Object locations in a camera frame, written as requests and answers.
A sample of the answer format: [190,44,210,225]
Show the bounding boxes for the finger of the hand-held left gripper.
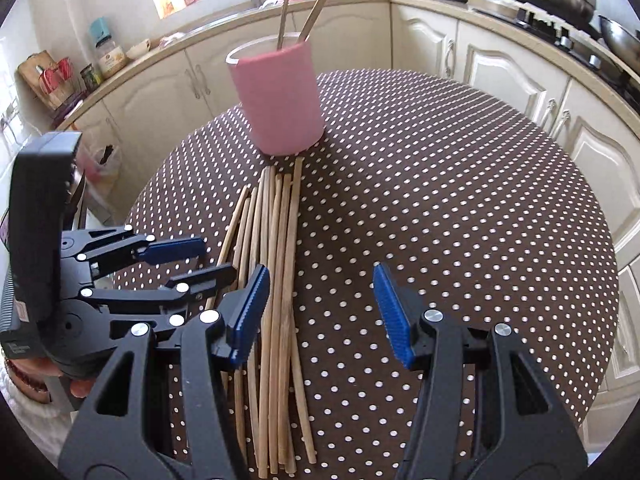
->
[61,226,207,277]
[79,263,239,322]

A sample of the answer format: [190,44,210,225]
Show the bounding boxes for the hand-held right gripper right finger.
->
[372,262,588,480]

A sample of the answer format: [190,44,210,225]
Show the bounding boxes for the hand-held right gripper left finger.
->
[59,263,272,480]

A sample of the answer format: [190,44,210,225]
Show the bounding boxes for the bunch of wooden chopsticks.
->
[204,157,318,478]

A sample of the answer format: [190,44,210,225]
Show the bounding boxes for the pink cup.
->
[226,35,326,157]

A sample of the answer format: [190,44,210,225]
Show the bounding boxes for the single wooden chopstick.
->
[276,0,296,52]
[298,0,353,43]

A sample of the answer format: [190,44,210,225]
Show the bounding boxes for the person's left forearm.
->
[0,357,76,466]

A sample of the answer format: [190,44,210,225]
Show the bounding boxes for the person's left hand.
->
[36,356,98,401]

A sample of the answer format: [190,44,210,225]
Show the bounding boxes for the pink plastic trash bag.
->
[75,130,123,196]

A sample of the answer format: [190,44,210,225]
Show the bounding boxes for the brown polka-dot tablecloth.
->
[112,69,621,480]

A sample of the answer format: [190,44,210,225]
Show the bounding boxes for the red utensil rack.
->
[39,57,83,111]

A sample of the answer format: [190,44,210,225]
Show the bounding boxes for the small dark jar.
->
[80,63,103,92]

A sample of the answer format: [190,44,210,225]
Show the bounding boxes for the wooden cutting board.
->
[17,50,66,111]

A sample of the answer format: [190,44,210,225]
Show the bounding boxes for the blue-lid glass jar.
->
[89,16,126,80]

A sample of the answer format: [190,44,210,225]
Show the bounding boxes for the cream kitchen cabinets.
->
[50,2,640,441]

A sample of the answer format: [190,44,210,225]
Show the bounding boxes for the beige kitchen countertop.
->
[55,0,640,126]

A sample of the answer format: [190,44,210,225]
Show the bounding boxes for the black gas stove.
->
[475,0,640,98]

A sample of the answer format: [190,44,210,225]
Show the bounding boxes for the black wok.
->
[597,15,640,63]

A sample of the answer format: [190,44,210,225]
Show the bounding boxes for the brown beaded bracelet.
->
[2,357,53,406]

